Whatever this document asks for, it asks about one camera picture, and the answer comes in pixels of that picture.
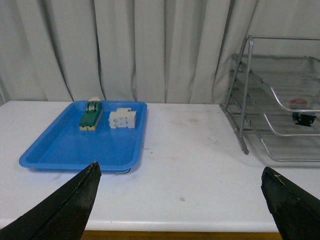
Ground green knife switch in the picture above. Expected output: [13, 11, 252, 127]
[78, 97, 104, 131]

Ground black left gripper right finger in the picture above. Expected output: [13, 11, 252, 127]
[261, 166, 320, 240]

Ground blue plastic tray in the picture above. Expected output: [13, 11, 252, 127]
[19, 100, 148, 173]

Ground silver mesh three-tier rack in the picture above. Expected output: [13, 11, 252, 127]
[221, 35, 320, 163]

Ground grey curtain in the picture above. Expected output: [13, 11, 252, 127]
[0, 0, 320, 104]

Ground red mushroom push button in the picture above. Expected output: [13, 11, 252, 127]
[289, 97, 317, 127]

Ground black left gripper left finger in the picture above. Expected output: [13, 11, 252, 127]
[0, 162, 102, 240]

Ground white circuit breaker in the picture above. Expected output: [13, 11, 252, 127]
[108, 108, 137, 129]

